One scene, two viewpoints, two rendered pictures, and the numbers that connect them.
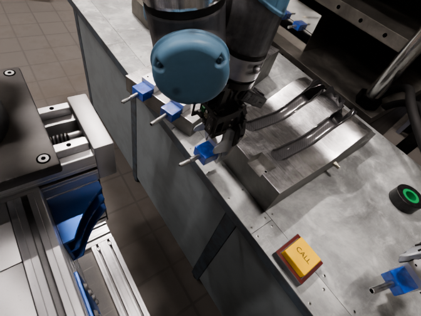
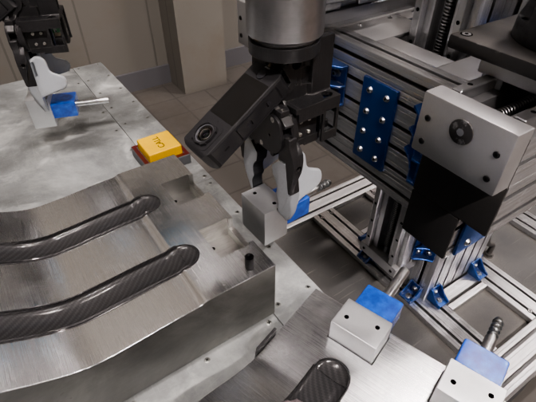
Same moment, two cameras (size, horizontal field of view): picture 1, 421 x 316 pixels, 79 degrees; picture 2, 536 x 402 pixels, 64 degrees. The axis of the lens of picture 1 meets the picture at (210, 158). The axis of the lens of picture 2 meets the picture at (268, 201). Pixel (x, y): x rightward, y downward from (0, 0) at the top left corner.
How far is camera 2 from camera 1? 82 cm
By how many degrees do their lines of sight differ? 88
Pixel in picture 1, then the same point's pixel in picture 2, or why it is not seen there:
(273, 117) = (93, 310)
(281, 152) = (129, 218)
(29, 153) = (481, 35)
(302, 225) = not seen: hidden behind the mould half
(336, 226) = (68, 190)
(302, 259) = (162, 139)
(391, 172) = not seen: outside the picture
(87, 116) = (482, 109)
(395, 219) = not seen: outside the picture
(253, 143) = (190, 219)
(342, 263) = (96, 158)
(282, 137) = (107, 246)
